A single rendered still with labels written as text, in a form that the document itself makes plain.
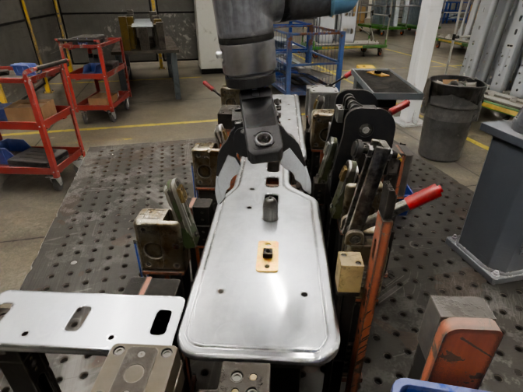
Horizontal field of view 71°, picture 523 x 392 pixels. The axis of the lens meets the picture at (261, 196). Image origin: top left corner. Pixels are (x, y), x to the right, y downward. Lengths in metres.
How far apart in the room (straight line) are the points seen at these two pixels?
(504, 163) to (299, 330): 0.77
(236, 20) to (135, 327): 0.43
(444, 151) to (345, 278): 3.29
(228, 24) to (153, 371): 0.41
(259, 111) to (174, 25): 7.76
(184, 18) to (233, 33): 7.74
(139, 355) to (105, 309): 0.17
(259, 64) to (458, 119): 3.27
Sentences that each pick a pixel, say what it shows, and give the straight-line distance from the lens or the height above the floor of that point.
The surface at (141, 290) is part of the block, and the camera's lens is 0.65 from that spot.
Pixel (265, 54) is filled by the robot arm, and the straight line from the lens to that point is 0.51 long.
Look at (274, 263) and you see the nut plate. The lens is 0.63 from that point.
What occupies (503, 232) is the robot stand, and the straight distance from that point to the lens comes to 1.17.
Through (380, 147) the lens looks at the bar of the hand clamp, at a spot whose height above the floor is 1.21.
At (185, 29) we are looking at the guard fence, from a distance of 8.24.
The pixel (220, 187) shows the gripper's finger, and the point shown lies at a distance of 0.57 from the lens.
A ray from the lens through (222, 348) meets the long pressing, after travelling 0.52.
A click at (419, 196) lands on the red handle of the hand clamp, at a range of 0.61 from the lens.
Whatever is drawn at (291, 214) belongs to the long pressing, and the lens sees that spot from 0.77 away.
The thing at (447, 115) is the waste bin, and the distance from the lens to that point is 3.67.
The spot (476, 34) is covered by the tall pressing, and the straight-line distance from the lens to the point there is 5.56.
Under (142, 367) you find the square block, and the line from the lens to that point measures 0.45.
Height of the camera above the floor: 1.41
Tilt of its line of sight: 29 degrees down
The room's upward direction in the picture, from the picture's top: straight up
